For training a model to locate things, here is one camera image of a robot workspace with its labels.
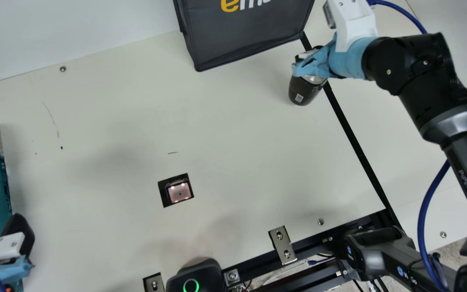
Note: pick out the black strip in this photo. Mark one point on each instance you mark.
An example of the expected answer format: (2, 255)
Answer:
(355, 146)

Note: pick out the small square scanner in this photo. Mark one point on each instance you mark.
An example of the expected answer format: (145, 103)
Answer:
(178, 191)

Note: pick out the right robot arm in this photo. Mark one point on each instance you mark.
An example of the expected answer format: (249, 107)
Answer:
(420, 73)

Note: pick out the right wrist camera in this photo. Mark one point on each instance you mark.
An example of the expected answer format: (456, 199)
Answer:
(351, 20)

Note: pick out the dark grey bag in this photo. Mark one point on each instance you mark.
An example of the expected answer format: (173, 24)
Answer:
(241, 32)

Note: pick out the black device with green light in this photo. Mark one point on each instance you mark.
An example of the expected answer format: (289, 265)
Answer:
(201, 271)

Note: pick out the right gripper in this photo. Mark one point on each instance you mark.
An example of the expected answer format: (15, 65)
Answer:
(347, 61)

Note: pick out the dark coffee bottle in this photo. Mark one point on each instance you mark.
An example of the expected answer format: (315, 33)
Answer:
(304, 91)

